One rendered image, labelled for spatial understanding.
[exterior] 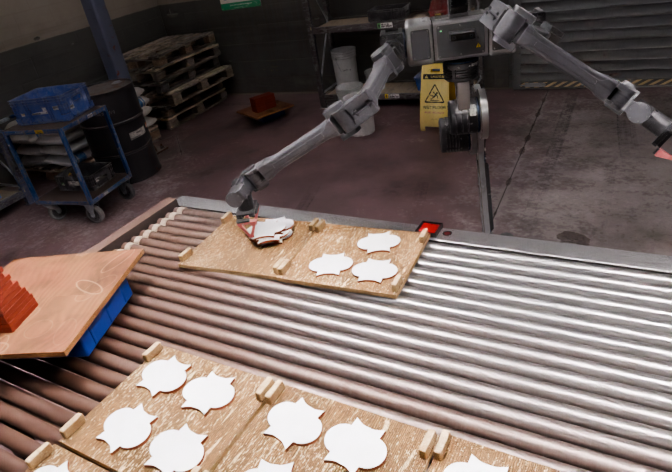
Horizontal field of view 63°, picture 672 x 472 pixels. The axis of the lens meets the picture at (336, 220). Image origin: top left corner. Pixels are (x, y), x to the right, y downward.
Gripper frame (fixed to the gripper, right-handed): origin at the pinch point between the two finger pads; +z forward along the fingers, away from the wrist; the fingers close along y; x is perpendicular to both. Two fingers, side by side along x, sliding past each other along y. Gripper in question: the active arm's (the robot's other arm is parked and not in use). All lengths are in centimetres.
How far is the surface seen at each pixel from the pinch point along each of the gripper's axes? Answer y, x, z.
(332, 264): 23.3, 28.3, 4.0
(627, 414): 91, 90, 6
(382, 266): 28, 44, 4
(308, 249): 10.6, 19.9, 4.9
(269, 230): 2.2, 6.5, 0.1
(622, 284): 49, 108, 6
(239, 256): 8.5, -4.7, 5.2
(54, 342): 57, -47, -5
